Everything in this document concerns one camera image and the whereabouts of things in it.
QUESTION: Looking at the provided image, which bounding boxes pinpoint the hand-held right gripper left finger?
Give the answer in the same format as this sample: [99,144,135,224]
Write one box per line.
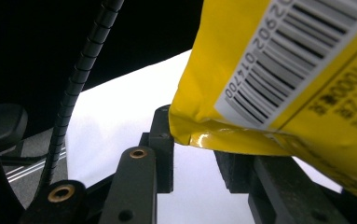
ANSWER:
[139,105,175,194]

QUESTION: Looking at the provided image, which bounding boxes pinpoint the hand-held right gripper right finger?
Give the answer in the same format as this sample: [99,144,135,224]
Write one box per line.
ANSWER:
[213,150,258,195]

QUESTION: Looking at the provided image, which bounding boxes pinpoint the yellow spouted pouch green cap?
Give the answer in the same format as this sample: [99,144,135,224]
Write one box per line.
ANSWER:
[168,0,357,204]

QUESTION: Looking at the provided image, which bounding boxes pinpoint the white paper sheet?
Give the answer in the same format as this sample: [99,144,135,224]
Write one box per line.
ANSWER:
[64,49,345,224]

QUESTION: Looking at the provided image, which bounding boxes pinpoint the dark curtain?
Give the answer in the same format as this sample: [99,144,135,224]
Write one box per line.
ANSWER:
[0,0,203,138]

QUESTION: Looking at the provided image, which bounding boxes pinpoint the left hand-held gripper cable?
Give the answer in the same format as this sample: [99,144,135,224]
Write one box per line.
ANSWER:
[33,0,126,200]

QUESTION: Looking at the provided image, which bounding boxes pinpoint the long metal floor rail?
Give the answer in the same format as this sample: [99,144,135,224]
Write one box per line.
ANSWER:
[5,147,68,185]

